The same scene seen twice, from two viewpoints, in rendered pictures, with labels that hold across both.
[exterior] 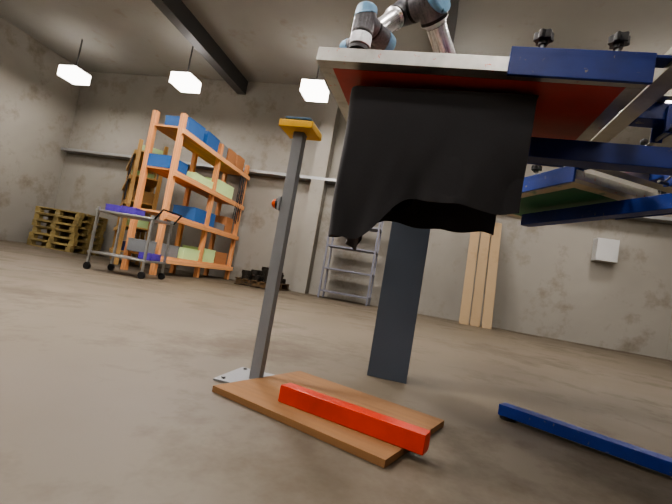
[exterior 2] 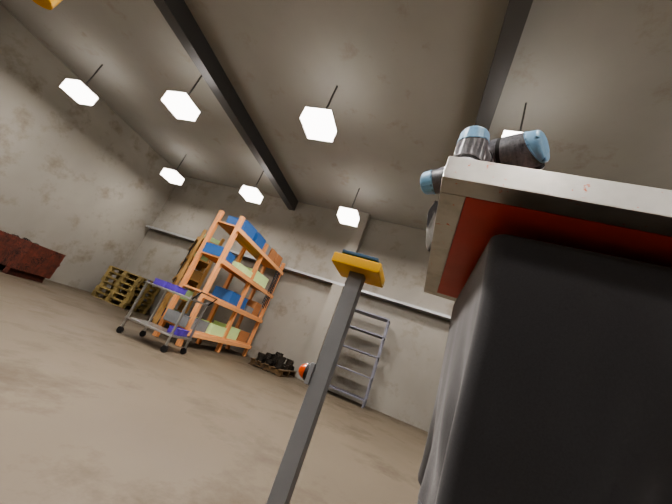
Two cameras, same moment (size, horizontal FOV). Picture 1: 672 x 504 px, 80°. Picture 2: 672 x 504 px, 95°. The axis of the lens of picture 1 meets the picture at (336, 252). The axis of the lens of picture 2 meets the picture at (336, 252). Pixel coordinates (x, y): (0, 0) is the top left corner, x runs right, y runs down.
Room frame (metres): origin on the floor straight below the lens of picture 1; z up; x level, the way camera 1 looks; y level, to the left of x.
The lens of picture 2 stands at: (0.67, 0.20, 0.70)
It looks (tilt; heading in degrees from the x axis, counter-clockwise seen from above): 18 degrees up; 6
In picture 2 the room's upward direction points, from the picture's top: 21 degrees clockwise
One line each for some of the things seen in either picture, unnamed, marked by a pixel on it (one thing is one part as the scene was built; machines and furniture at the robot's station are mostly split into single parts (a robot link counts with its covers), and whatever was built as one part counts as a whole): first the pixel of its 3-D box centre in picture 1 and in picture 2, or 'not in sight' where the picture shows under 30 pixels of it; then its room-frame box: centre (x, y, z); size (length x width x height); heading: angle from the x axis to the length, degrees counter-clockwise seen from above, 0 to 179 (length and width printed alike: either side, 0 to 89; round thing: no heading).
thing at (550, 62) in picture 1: (575, 69); not in sight; (0.90, -0.48, 0.99); 0.30 x 0.05 x 0.07; 76
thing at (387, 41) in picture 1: (377, 39); not in sight; (1.42, -0.02, 1.30); 0.11 x 0.11 x 0.08; 47
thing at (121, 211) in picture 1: (134, 240); (169, 314); (5.25, 2.62, 0.45); 0.96 x 0.57 x 0.90; 77
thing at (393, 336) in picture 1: (407, 251); not in sight; (1.94, -0.34, 0.60); 0.18 x 0.18 x 1.20; 77
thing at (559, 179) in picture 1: (582, 181); not in sight; (1.84, -1.08, 1.05); 1.08 x 0.61 x 0.23; 16
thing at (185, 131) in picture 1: (197, 205); (235, 289); (7.36, 2.65, 1.30); 2.75 x 0.74 x 2.60; 167
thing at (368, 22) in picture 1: (365, 22); (471, 150); (1.34, 0.04, 1.30); 0.09 x 0.08 x 0.11; 137
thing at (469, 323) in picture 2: (357, 182); (452, 384); (1.30, -0.03, 0.74); 0.45 x 0.03 x 0.43; 166
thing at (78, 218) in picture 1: (68, 231); (128, 290); (9.11, 6.05, 0.44); 1.23 x 0.85 x 0.88; 77
